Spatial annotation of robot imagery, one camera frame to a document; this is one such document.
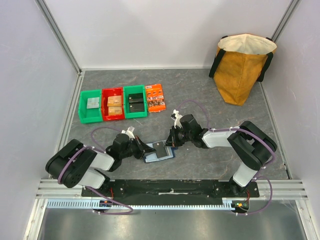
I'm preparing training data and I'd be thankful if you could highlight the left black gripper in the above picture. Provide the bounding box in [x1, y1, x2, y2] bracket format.
[120, 135, 156, 160]

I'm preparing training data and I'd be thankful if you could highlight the blue card holder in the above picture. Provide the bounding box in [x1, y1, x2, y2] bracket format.
[143, 140, 177, 164]

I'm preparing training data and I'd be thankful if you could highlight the black credit card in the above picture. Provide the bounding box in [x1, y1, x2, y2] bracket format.
[152, 141, 168, 159]

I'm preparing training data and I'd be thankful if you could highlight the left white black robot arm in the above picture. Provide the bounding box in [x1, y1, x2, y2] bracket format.
[45, 133, 156, 197]

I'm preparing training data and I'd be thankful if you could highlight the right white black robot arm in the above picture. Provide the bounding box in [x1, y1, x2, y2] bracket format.
[165, 110, 278, 197]

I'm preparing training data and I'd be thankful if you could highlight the lower gold card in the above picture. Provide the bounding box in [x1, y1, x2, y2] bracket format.
[108, 106, 123, 116]

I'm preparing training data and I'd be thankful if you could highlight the upper black card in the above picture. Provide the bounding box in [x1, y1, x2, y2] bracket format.
[128, 93, 144, 104]

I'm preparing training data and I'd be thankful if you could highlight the silver card in bin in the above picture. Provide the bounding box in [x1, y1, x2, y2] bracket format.
[86, 97, 101, 109]

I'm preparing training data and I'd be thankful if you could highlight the orange blister pack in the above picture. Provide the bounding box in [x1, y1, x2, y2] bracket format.
[145, 83, 166, 113]

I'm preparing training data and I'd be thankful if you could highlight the right green bin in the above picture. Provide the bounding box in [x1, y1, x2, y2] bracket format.
[123, 84, 148, 119]

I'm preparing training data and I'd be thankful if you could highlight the green bin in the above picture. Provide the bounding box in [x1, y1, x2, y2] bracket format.
[123, 84, 148, 119]
[78, 89, 103, 124]

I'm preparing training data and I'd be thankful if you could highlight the left green bin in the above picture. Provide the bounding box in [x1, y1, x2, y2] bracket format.
[78, 89, 103, 124]

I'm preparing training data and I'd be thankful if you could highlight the red bin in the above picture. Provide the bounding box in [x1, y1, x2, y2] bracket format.
[101, 87, 125, 122]

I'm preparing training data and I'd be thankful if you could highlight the yellow tote bag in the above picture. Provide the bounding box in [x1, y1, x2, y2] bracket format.
[208, 33, 277, 106]

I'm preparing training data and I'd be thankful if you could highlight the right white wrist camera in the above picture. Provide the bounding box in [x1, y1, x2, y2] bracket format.
[171, 109, 183, 128]

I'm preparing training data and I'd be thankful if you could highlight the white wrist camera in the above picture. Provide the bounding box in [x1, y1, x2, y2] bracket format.
[171, 109, 183, 128]
[121, 126, 135, 139]

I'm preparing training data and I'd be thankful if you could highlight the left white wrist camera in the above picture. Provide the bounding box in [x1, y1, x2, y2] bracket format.
[121, 126, 135, 139]

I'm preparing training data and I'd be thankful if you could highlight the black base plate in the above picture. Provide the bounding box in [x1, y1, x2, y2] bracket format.
[97, 179, 260, 198]

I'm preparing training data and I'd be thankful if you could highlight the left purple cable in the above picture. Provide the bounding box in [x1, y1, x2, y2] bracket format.
[57, 126, 135, 216]

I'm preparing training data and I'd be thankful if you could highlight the purple cable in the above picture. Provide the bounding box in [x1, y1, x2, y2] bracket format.
[176, 100, 278, 217]
[57, 126, 135, 216]

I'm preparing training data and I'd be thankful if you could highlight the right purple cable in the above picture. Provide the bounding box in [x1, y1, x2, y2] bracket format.
[176, 100, 278, 217]

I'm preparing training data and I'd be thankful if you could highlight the aluminium frame rail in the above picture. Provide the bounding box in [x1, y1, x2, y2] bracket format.
[36, 179, 308, 211]

